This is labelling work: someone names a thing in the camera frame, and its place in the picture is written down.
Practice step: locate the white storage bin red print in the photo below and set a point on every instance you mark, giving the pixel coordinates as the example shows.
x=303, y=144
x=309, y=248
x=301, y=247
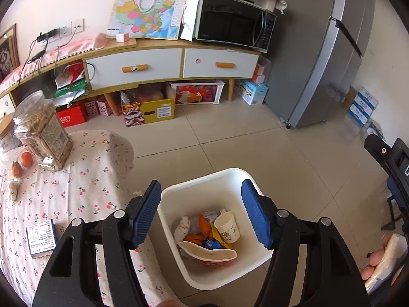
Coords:
x=198, y=92

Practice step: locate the clear plastic snack jar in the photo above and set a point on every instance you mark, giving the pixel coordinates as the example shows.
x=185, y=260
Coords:
x=41, y=134

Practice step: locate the yellow snack wrapper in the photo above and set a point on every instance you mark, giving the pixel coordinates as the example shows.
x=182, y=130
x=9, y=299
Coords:
x=225, y=244

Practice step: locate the pink lattice box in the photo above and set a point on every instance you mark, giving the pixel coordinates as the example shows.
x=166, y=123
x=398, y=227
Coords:
x=104, y=108
x=91, y=108

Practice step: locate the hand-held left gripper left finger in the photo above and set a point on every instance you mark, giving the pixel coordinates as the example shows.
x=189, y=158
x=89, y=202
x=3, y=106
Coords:
x=147, y=214

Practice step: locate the blue white tissue carton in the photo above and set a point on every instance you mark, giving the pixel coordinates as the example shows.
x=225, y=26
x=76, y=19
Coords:
x=357, y=117
x=361, y=109
x=368, y=97

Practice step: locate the framed wall picture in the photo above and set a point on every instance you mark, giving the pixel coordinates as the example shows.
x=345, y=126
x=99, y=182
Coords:
x=8, y=52

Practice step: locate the small printed medicine box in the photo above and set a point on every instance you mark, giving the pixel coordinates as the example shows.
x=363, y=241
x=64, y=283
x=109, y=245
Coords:
x=41, y=238

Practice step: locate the black power adapter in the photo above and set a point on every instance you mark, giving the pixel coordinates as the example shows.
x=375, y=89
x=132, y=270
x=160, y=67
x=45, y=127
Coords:
x=48, y=35

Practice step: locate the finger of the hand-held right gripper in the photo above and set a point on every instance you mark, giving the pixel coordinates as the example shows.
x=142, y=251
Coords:
x=388, y=158

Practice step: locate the small pink white cube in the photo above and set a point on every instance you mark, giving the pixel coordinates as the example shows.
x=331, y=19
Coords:
x=122, y=37

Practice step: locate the wide white cabinet drawer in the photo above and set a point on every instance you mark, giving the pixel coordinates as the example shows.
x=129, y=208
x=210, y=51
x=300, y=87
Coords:
x=105, y=67

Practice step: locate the white wall outlet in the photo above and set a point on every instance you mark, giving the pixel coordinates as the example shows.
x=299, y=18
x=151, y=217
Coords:
x=72, y=27

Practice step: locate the red bag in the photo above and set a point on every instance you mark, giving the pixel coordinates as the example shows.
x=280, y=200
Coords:
x=75, y=72

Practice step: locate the white paper envelope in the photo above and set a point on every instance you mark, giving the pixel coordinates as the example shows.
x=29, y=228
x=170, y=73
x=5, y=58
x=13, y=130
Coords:
x=188, y=19

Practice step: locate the white plastic bin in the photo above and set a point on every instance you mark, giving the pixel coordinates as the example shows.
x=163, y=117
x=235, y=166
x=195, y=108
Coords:
x=172, y=204

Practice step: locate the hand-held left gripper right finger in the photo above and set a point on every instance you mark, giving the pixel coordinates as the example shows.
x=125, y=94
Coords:
x=257, y=214

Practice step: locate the white paper cup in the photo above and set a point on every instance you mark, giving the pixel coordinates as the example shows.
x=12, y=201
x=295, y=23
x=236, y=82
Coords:
x=227, y=227

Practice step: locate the crumpled white tissue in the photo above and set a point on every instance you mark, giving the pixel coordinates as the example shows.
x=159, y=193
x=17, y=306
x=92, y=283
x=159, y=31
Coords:
x=182, y=228

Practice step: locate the orange peel strip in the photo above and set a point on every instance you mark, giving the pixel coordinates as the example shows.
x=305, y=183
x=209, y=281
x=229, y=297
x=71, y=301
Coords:
x=194, y=238
x=204, y=225

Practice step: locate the person's right hand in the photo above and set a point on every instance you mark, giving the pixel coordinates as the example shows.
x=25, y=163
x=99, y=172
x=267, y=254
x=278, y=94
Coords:
x=375, y=259

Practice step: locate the green bag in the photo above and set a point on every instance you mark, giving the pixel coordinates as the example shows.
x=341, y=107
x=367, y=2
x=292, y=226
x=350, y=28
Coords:
x=72, y=88

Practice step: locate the white tissue pack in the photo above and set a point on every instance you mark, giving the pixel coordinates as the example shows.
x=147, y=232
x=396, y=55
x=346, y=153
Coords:
x=374, y=128

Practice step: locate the instant noodle bowl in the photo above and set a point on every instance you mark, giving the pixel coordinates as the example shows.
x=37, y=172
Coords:
x=207, y=255

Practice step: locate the wooden cabinet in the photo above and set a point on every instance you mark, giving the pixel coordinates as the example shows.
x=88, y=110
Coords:
x=159, y=45

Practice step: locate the orange tangerine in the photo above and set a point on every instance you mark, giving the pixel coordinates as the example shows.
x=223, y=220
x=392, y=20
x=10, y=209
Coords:
x=27, y=159

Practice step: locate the blue and white carton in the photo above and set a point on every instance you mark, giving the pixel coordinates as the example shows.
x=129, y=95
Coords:
x=254, y=92

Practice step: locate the cherry print tablecloth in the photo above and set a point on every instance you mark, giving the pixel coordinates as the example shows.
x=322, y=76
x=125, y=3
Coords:
x=89, y=182

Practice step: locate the yellow printed cardboard box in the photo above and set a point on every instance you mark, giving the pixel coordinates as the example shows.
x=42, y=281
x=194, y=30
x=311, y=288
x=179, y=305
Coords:
x=156, y=112

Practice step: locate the orange and white box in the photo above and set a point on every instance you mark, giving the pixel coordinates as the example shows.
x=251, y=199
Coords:
x=259, y=73

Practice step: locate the black microwave oven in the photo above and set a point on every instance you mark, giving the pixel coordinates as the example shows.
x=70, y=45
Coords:
x=233, y=22

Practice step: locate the white garlic bulb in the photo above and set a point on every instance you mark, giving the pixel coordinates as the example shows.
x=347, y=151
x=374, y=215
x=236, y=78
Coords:
x=14, y=190

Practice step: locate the brown cardboard box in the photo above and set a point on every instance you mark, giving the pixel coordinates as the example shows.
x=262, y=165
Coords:
x=350, y=97

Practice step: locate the grey refrigerator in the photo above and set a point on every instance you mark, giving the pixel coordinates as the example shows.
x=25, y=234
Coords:
x=316, y=57

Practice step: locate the pink cloth runner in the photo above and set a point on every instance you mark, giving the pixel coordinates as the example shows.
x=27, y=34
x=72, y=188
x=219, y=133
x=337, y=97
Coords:
x=64, y=52

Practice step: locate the glass jar wooden lid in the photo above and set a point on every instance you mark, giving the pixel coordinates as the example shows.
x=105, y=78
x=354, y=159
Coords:
x=8, y=144

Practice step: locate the silver printed packet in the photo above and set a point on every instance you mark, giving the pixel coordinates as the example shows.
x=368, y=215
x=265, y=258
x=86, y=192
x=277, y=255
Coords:
x=213, y=215

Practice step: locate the red gift box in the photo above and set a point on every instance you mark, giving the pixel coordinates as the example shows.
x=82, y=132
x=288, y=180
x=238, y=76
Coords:
x=72, y=116

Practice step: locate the narrow white cabinet drawer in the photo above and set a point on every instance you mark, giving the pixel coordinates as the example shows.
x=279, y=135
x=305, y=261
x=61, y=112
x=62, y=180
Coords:
x=207, y=68

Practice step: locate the colourful map board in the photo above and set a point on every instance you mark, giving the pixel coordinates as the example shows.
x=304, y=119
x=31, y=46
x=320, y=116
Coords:
x=143, y=17

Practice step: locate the small orange fruit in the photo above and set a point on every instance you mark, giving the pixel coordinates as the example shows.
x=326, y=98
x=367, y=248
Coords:
x=17, y=169

